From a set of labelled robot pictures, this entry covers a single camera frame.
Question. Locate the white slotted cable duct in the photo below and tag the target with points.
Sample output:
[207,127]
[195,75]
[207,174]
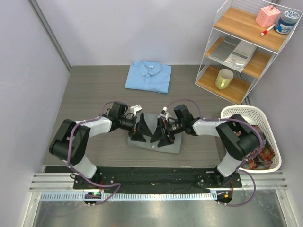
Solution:
[95,196]

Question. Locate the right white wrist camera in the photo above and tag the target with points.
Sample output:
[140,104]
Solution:
[164,113]

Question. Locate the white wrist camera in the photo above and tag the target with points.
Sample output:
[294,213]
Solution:
[164,113]
[134,110]

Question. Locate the white plastic laundry basket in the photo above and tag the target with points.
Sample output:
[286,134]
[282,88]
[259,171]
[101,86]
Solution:
[255,116]

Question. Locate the white wire wooden shelf rack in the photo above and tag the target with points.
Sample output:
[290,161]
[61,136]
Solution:
[245,39]

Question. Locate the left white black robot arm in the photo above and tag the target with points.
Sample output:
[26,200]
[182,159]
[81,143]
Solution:
[70,141]

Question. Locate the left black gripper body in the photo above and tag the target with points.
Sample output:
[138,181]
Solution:
[135,127]

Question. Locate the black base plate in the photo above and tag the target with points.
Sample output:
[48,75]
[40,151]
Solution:
[156,177]

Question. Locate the red white marker pen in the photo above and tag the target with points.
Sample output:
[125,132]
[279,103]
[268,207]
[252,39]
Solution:
[266,31]

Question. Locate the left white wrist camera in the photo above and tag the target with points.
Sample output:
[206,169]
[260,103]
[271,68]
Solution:
[134,110]

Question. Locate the blue white lidded jar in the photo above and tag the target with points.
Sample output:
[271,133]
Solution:
[286,22]

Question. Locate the red plaid shirt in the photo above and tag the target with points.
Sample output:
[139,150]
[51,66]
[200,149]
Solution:
[264,159]

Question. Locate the light blue shirt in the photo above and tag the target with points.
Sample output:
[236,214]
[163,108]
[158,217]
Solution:
[149,76]

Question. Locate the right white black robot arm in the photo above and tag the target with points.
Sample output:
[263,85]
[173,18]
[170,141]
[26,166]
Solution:
[239,138]

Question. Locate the grey long sleeve shirt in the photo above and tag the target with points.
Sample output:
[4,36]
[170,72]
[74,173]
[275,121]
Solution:
[151,121]

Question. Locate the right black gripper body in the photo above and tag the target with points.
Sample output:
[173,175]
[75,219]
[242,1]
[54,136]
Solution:
[163,124]

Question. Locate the yellow translucent cup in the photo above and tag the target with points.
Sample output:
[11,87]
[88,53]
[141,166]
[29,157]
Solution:
[224,78]

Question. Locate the pink cube power socket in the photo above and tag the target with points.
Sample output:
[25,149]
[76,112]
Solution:
[267,16]

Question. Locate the grey booklet stack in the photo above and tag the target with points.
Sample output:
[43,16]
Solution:
[233,53]

